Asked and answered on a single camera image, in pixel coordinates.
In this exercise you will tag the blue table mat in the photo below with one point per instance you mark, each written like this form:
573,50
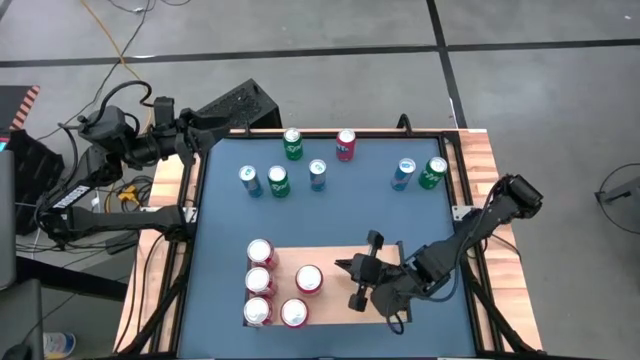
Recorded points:
325,220

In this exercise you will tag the light wooden board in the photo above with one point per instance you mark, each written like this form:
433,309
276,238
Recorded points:
330,305

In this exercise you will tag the white blue yellow canister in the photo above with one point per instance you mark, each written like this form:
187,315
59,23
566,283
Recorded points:
59,345

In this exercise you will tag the blue silver Red Bull can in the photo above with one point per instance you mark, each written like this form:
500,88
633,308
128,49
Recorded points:
251,184
402,176
317,177

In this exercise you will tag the black plastic crate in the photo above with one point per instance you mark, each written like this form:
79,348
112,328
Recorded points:
27,170

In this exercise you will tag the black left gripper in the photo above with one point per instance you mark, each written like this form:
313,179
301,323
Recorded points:
167,142

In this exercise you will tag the black metal base beam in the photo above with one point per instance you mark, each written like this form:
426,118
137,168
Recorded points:
75,284

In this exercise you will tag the red Coca-Cola can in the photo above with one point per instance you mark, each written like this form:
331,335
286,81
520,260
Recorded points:
258,281
257,311
261,251

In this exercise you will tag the grey cabinet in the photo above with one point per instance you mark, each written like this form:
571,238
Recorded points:
6,220

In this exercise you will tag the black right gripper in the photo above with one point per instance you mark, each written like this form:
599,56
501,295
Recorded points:
372,277

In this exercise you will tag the orange black striped panel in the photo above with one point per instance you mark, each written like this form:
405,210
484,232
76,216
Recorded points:
12,102

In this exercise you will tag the yellow plug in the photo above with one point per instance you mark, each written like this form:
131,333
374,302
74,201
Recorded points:
128,194

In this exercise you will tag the black metal table frame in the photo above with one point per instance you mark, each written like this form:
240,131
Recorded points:
180,300

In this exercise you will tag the green Sprite can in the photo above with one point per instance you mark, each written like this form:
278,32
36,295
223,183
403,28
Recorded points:
278,184
293,146
431,175

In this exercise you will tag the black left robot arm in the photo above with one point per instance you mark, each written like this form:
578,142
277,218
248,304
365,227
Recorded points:
70,196

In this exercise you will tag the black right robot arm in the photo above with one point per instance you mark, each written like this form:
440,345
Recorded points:
480,220

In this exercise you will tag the red Fanta can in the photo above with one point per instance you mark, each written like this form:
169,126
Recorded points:
294,312
309,278
346,146

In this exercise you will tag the grey metal bracket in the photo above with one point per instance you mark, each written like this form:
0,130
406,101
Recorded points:
190,214
456,212

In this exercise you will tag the black power adapter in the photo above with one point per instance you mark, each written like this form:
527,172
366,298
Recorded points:
120,244

